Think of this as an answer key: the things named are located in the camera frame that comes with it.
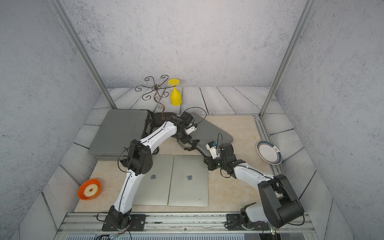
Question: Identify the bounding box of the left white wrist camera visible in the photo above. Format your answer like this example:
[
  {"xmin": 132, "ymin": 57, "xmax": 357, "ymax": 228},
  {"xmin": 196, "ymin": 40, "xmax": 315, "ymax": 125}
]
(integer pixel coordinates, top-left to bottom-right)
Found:
[{"xmin": 186, "ymin": 123, "xmax": 198, "ymax": 135}]

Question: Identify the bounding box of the copper wire jewelry stand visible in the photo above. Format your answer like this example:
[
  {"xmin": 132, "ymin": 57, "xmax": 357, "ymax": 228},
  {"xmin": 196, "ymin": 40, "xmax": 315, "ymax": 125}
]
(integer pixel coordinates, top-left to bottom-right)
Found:
[{"xmin": 135, "ymin": 75, "xmax": 171, "ymax": 123}]

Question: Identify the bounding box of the white donut in bowl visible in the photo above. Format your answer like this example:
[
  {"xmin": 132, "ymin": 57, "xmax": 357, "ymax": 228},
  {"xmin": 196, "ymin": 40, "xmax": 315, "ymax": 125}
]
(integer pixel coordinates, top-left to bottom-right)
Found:
[{"xmin": 84, "ymin": 184, "xmax": 99, "ymax": 198}]

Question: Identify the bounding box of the aluminium frame post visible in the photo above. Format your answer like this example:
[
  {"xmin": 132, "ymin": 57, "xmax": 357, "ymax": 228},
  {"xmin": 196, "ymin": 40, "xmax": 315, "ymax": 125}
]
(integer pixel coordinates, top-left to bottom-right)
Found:
[
  {"xmin": 49, "ymin": 0, "xmax": 117, "ymax": 109},
  {"xmin": 259, "ymin": 0, "xmax": 316, "ymax": 119}
]

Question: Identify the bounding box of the orange bowl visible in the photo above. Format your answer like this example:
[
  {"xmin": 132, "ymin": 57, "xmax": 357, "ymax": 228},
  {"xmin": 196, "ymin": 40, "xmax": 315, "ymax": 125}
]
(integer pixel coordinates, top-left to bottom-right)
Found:
[{"xmin": 78, "ymin": 179, "xmax": 102, "ymax": 201}]

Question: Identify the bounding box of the white plate green red rim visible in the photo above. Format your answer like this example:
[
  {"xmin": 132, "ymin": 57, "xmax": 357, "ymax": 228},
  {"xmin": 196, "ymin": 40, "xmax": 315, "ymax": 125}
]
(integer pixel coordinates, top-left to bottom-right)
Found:
[{"xmin": 257, "ymin": 141, "xmax": 283, "ymax": 166}]

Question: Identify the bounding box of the yellow plastic goblet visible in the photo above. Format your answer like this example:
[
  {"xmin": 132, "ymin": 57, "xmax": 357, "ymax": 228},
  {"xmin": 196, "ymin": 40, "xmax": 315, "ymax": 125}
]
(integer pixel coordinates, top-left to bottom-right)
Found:
[{"xmin": 168, "ymin": 79, "xmax": 182, "ymax": 106}]

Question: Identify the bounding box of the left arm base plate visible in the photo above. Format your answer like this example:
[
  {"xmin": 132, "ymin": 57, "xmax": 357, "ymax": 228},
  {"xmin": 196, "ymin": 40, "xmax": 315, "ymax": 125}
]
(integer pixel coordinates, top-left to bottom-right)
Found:
[{"xmin": 102, "ymin": 214, "xmax": 147, "ymax": 232}]

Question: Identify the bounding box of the front aluminium rail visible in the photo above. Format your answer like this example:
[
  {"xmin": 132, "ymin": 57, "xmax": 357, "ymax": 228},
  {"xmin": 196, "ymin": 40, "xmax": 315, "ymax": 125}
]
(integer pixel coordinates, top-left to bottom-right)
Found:
[{"xmin": 54, "ymin": 212, "xmax": 318, "ymax": 240}]

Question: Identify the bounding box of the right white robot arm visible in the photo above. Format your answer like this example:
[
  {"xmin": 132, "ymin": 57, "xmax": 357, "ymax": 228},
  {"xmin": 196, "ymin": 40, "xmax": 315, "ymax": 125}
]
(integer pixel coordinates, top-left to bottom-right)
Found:
[{"xmin": 205, "ymin": 141, "xmax": 305, "ymax": 230}]

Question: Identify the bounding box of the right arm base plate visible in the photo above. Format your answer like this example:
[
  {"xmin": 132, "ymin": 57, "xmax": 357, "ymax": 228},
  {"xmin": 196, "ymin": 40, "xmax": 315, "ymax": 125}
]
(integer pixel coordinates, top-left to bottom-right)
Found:
[{"xmin": 224, "ymin": 213, "xmax": 269, "ymax": 231}]

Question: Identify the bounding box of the silver apple laptop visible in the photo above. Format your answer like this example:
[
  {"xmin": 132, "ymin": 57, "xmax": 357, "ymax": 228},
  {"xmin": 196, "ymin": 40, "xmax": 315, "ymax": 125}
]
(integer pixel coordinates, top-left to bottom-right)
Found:
[{"xmin": 133, "ymin": 155, "xmax": 174, "ymax": 206}]

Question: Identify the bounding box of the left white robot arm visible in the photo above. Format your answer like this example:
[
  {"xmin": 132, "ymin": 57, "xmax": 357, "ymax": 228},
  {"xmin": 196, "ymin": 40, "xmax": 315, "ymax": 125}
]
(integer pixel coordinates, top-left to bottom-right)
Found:
[{"xmin": 105, "ymin": 112, "xmax": 199, "ymax": 228}]

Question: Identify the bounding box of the grey zippered laptop bag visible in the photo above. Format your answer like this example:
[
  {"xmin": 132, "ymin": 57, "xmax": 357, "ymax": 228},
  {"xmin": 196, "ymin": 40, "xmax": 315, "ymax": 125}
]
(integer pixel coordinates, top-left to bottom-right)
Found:
[{"xmin": 89, "ymin": 110, "xmax": 152, "ymax": 161}]

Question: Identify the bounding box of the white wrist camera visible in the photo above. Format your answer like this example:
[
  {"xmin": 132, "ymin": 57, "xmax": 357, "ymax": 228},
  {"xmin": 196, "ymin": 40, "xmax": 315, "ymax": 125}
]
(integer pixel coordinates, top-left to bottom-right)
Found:
[
  {"xmin": 186, "ymin": 123, "xmax": 198, "ymax": 135},
  {"xmin": 206, "ymin": 141, "xmax": 220, "ymax": 160}
]

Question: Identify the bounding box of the left aluminium frame post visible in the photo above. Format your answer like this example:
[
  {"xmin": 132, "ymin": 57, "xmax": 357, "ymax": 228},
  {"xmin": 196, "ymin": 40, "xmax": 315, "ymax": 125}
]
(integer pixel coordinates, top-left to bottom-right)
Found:
[{"xmin": 49, "ymin": 0, "xmax": 117, "ymax": 109}]

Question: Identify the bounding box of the right aluminium frame post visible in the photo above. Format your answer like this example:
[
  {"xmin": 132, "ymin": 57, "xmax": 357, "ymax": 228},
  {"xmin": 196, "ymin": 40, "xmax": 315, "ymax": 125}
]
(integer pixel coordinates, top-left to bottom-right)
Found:
[{"xmin": 259, "ymin": 0, "xmax": 316, "ymax": 119}]

